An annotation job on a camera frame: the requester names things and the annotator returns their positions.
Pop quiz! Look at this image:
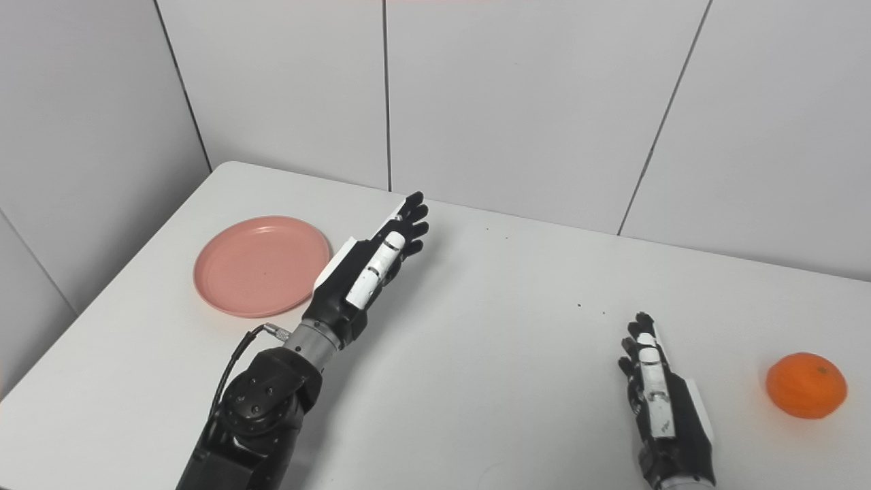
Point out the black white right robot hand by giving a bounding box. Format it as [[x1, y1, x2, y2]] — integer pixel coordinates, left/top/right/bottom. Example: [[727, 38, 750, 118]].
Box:
[[618, 312, 717, 490]]

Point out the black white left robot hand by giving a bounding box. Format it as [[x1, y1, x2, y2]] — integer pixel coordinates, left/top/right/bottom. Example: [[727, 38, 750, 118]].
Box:
[[301, 191, 430, 350]]

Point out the pink round plate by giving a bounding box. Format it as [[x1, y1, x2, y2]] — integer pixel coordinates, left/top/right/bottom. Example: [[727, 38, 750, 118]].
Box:
[[193, 216, 333, 319]]

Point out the orange fruit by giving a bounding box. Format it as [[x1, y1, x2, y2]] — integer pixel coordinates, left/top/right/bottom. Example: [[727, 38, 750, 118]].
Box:
[[766, 352, 849, 420]]

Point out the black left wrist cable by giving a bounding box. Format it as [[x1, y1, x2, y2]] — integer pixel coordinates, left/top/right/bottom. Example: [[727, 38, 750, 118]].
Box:
[[208, 323, 292, 423]]

